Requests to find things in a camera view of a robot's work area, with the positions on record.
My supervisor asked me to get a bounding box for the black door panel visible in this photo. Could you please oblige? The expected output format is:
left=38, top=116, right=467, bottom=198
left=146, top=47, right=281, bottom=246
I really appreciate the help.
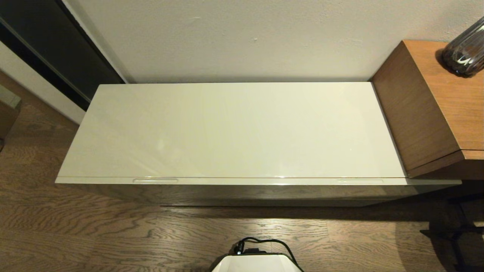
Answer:
left=0, top=0, right=126, bottom=111

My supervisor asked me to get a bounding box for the glossy white cabinet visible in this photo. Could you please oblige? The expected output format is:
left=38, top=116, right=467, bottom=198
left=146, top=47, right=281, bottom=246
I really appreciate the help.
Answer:
left=55, top=82, right=462, bottom=207

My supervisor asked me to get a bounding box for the brown wooden side cabinet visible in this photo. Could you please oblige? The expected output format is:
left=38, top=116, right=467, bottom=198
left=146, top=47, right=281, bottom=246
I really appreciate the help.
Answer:
left=371, top=39, right=484, bottom=180

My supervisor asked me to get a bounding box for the black base cable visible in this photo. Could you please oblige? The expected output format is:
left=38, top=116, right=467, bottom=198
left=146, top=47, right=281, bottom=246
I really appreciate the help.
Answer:
left=233, top=237, right=299, bottom=266

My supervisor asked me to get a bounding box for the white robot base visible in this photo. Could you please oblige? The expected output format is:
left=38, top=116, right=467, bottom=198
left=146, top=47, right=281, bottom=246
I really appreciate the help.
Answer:
left=211, top=253, right=304, bottom=272

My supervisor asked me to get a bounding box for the white door frame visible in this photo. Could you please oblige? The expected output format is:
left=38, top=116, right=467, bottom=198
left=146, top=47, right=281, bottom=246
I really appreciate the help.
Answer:
left=0, top=41, right=87, bottom=124

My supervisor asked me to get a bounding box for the dark ribbed glass vase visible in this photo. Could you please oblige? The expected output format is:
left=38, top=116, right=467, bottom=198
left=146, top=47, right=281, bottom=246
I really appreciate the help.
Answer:
left=441, top=17, right=484, bottom=78

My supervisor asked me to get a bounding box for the glossy white drawer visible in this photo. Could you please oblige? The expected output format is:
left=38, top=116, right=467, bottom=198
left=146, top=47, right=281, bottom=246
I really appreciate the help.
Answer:
left=55, top=176, right=462, bottom=207

